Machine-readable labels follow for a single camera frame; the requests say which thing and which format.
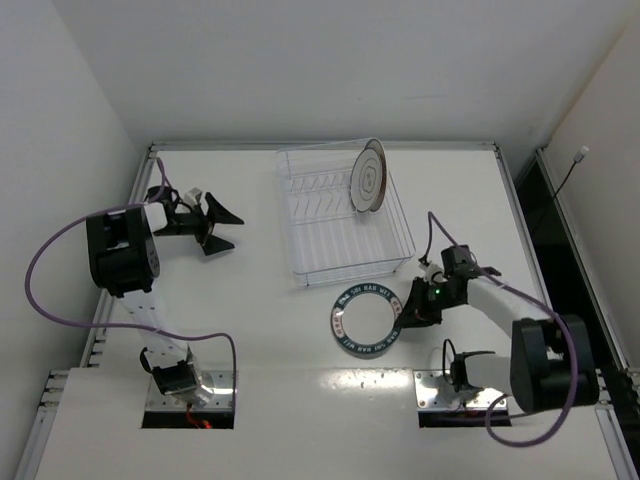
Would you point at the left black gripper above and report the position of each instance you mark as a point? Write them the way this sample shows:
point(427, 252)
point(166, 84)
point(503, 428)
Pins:
point(204, 228)

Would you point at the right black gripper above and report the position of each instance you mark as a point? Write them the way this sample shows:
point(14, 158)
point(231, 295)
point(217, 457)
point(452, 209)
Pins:
point(417, 304)

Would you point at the dark green rimmed plate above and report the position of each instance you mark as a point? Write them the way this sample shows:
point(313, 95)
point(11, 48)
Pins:
point(362, 320)

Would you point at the white plate black rings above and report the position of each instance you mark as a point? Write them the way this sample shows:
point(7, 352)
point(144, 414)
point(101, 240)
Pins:
point(366, 177)

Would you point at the white plate orange sunburst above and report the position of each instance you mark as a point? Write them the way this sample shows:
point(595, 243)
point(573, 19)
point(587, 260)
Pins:
point(377, 146)

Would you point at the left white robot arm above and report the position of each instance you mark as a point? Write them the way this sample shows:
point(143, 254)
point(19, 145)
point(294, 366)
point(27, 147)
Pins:
point(124, 261)

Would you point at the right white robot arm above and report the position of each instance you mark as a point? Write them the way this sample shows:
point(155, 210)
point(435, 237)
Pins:
point(549, 360)

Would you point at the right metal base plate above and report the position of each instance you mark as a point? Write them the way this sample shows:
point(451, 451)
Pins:
point(435, 395)

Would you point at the metal base plate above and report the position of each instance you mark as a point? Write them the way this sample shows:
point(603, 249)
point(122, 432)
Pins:
point(174, 389)
point(435, 395)

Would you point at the clear wire dish rack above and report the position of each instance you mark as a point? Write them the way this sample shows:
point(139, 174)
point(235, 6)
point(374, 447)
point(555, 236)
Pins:
point(327, 192)

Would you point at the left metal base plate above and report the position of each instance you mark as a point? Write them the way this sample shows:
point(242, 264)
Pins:
point(174, 389)

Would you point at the left aluminium frame rail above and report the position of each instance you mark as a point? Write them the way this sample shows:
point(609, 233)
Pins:
point(56, 379)

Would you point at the aluminium frame rail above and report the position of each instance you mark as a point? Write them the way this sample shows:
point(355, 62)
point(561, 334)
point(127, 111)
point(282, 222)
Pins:
point(56, 379)
point(573, 288)

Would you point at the right aluminium frame rail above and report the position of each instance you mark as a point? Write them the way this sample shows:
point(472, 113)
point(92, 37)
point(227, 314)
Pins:
point(573, 288)

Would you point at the black wall cable white plug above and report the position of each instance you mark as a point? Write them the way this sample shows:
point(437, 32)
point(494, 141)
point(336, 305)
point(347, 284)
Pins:
point(577, 159)

